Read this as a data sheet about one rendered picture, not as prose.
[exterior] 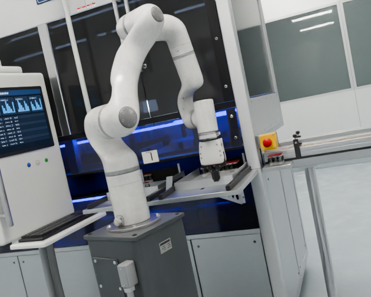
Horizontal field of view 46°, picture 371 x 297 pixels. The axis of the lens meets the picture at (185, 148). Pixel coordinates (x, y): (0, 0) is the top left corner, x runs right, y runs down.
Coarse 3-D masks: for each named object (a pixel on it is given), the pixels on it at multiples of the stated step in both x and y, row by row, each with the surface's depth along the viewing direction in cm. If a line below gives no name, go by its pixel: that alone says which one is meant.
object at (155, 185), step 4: (180, 172) 218; (176, 176) 212; (184, 176) 222; (160, 180) 227; (164, 180) 224; (144, 184) 225; (152, 184) 219; (156, 184) 216; (160, 184) 194; (164, 184) 198; (144, 188) 193; (148, 188) 193; (152, 188) 192; (156, 188) 191; (108, 192) 201; (148, 192) 193; (152, 192) 192; (108, 196) 200
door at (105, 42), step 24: (48, 24) 228; (72, 24) 224; (96, 24) 219; (96, 48) 221; (72, 72) 228; (96, 72) 223; (72, 96) 230; (96, 96) 225; (144, 96) 216; (72, 120) 232
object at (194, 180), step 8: (240, 168) 194; (192, 176) 209; (200, 176) 213; (208, 176) 208; (224, 176) 180; (232, 176) 179; (176, 184) 188; (184, 184) 186; (192, 184) 185; (200, 184) 184; (208, 184) 183; (216, 184) 182
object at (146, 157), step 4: (144, 152) 219; (148, 152) 219; (152, 152) 218; (156, 152) 217; (144, 156) 220; (148, 156) 219; (152, 156) 218; (156, 156) 218; (144, 160) 220; (148, 160) 219; (156, 160) 218
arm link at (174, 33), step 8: (168, 16) 166; (120, 24) 161; (168, 24) 165; (176, 24) 166; (120, 32) 162; (168, 32) 166; (176, 32) 166; (184, 32) 168; (160, 40) 168; (168, 40) 168; (176, 40) 167; (184, 40) 168; (176, 48) 168; (184, 48) 168; (192, 48) 170; (176, 56) 169
